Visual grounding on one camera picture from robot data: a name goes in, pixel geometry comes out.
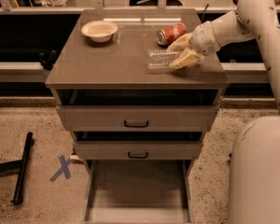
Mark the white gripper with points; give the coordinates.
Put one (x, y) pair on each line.
(202, 40)

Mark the clear plastic water bottle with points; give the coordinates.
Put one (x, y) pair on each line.
(161, 58)

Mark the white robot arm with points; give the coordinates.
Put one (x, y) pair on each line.
(254, 189)

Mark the grey drawer cabinet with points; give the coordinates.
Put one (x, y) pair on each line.
(120, 64)

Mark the grey top drawer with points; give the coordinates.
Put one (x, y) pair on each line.
(166, 110)

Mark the grey drawer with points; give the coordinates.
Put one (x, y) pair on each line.
(166, 110)
(159, 145)
(137, 192)

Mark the grey middle drawer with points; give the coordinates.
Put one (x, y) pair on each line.
(159, 145)

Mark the grey bottom drawer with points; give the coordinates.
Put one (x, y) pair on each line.
(137, 192)

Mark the orange soda can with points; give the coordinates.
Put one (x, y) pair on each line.
(166, 36)

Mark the white paper bowl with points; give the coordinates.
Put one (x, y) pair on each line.
(99, 31)

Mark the blue tape cross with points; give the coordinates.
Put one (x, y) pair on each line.
(63, 170)

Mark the black left floor stand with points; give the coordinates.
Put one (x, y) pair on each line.
(20, 166)

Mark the black top drawer handle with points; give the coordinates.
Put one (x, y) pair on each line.
(133, 123)

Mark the black drawer handle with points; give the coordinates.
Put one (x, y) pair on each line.
(133, 123)
(137, 155)

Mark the black middle drawer handle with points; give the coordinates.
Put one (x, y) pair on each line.
(137, 155)

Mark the black clamp on rail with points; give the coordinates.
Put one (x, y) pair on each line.
(47, 60)

